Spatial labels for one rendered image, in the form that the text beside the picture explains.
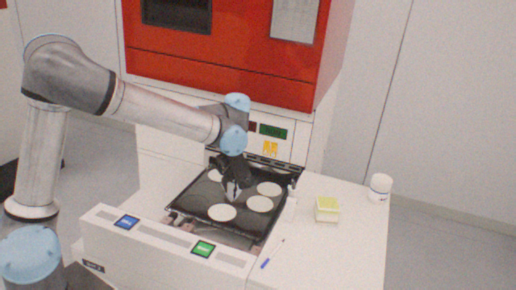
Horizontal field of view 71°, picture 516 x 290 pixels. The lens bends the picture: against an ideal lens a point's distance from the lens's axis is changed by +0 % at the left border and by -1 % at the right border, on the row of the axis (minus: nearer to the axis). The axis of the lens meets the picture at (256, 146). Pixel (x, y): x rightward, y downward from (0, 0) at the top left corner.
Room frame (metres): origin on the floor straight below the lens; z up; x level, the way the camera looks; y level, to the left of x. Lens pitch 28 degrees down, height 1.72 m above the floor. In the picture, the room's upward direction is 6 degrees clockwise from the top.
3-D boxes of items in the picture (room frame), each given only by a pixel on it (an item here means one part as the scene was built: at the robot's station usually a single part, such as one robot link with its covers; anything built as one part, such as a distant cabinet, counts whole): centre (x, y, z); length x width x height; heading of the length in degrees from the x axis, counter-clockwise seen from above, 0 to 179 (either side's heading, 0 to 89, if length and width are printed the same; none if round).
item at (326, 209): (0.97, -0.25, 1.00); 0.07 x 0.07 x 0.07; 1
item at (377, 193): (1.12, -0.46, 1.01); 0.07 x 0.07 x 0.10
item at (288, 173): (1.35, 0.02, 0.89); 0.44 x 0.02 x 0.10; 72
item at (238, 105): (1.00, 0.07, 1.30); 0.09 x 0.08 x 0.11; 125
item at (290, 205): (0.96, -0.13, 1.03); 0.06 x 0.04 x 0.13; 162
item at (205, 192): (1.14, 0.07, 0.90); 0.34 x 0.34 x 0.01; 72
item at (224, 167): (1.01, 0.07, 1.14); 0.09 x 0.08 x 0.12; 35
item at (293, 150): (1.42, 0.18, 1.02); 0.82 x 0.03 x 0.40; 72
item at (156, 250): (0.82, 0.24, 0.89); 0.55 x 0.09 x 0.14; 72
